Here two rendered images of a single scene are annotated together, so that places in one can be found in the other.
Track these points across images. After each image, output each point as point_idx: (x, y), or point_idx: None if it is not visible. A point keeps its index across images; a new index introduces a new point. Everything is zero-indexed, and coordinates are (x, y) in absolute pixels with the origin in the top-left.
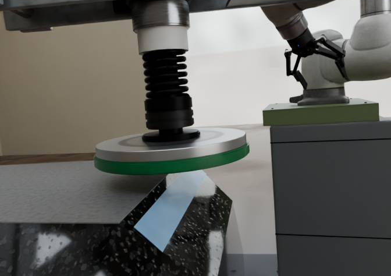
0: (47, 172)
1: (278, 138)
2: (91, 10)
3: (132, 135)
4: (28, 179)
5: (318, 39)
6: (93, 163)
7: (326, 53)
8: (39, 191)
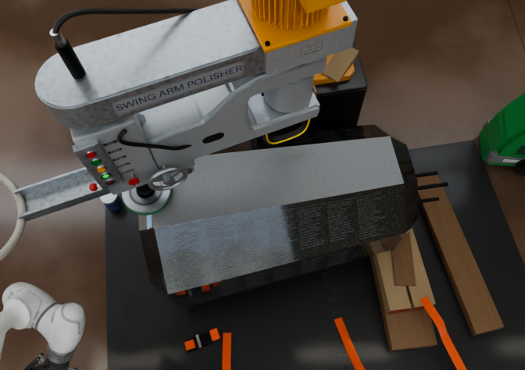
0: (205, 200)
1: None
2: None
3: (163, 197)
4: (205, 190)
5: (43, 356)
6: (192, 213)
7: (41, 364)
8: (187, 177)
